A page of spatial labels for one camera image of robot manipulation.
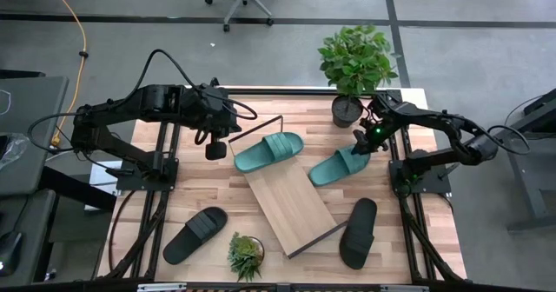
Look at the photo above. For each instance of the leafy green plant in pot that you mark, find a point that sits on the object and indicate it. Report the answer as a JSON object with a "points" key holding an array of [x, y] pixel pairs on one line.
{"points": [[356, 61]]}

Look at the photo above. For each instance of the black aluminium table frame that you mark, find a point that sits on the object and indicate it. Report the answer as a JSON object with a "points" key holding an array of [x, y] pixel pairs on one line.
{"points": [[282, 91]]}

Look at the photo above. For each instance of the dark metal side table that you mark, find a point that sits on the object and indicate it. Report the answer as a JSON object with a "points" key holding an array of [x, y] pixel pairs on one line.
{"points": [[530, 170]]}

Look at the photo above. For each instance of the small succulent in dark pot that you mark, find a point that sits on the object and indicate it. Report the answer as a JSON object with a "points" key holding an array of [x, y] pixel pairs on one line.
{"points": [[244, 255]]}

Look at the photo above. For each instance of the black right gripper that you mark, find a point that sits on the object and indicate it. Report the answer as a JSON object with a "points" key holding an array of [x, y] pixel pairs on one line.
{"points": [[375, 129]]}

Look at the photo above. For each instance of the teal rubber slide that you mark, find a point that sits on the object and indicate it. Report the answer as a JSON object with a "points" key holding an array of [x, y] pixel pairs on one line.
{"points": [[334, 170], [260, 153]]}

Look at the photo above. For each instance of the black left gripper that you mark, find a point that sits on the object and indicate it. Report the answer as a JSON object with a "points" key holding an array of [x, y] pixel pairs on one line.
{"points": [[217, 127]]}

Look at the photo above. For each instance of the white box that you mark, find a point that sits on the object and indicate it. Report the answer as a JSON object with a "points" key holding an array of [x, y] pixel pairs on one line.
{"points": [[97, 172]]}

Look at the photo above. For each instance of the silver metal bracket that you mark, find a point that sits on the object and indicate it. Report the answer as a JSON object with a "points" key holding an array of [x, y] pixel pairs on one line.
{"points": [[160, 288], [404, 288]]}

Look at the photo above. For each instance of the wooden shelf with black legs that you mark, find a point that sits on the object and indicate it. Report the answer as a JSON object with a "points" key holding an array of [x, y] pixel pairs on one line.
{"points": [[291, 205]]}

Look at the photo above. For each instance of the black clamp on frame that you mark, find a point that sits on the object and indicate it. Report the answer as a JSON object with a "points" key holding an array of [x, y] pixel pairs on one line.
{"points": [[213, 83]]}

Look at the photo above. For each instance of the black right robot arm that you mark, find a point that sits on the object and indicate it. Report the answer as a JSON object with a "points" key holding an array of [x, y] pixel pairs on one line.
{"points": [[434, 120]]}

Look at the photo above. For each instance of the black rubber slide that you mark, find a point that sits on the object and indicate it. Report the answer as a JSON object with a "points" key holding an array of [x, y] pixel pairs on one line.
{"points": [[191, 235], [358, 235]]}

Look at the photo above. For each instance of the clear plastic bag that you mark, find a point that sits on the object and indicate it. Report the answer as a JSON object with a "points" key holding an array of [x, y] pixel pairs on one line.
{"points": [[13, 148]]}

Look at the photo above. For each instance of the dark grey desk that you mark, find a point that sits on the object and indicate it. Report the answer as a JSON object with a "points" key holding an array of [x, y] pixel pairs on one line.
{"points": [[30, 222], [35, 131]]}

